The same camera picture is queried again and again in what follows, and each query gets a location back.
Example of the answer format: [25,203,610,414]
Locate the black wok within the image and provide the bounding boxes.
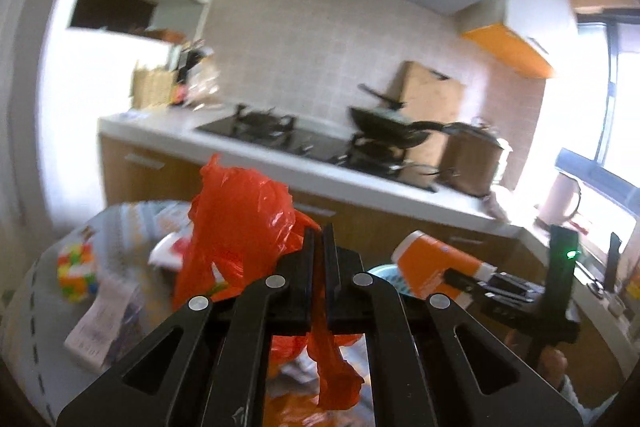
[349,107,452,150]

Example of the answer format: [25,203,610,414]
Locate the woven beige basket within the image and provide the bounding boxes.
[131,67,176,109]

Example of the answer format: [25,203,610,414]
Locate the clear plastic bag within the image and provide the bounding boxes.
[186,56,220,106]

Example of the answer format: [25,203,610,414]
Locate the black spatula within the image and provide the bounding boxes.
[358,83,405,110]

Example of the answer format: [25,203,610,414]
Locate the orange wall cabinet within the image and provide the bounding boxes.
[461,23,553,79]

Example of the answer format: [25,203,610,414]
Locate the white kitchen countertop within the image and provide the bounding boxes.
[98,105,640,358]

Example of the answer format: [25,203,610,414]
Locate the orange plastic bag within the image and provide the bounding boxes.
[172,155,363,410]

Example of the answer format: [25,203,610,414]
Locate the colourful puzzle cube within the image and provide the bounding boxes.
[56,242,99,303]

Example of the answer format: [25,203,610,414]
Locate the person's right hand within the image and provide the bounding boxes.
[504,329,567,390]

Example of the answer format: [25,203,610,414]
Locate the white paper receipt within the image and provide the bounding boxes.
[63,277,138,372]

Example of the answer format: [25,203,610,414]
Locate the patterned grey tablecloth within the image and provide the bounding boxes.
[0,199,377,427]

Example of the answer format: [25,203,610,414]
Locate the white electric kettle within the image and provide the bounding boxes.
[537,171,582,227]

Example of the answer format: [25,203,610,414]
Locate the brown rice cooker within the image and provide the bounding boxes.
[438,122,512,197]

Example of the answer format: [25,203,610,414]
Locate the brown kitchen cabinets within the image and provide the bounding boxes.
[100,133,625,407]

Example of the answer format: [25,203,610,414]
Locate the dark sauce bottle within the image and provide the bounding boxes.
[171,49,201,105]

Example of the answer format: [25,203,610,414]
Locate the wooden cutting board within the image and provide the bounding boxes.
[400,61,466,167]

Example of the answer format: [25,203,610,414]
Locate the black gas hob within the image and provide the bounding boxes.
[196,104,440,193]

